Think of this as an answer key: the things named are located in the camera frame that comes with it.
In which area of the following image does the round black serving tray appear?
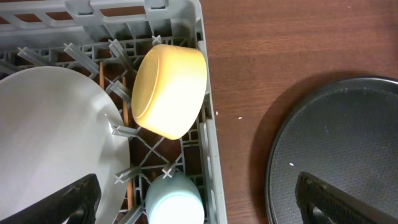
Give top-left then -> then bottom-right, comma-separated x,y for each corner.
265,77 -> 397,223

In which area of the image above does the white round plate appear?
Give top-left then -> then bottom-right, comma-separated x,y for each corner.
1,67 -> 130,223

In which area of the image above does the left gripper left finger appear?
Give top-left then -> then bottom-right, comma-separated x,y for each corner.
1,174 -> 101,224

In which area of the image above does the grey plastic dishwasher rack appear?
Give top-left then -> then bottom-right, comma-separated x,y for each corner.
0,0 -> 228,224

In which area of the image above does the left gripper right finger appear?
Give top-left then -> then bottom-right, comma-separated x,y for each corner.
295,172 -> 397,224

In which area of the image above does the light blue cup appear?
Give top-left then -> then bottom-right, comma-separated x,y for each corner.
146,172 -> 205,224

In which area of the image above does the yellow bowl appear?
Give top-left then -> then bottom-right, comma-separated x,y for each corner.
131,44 -> 208,140

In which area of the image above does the wooden chopstick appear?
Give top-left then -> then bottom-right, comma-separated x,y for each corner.
121,76 -> 134,211
99,62 -> 104,90

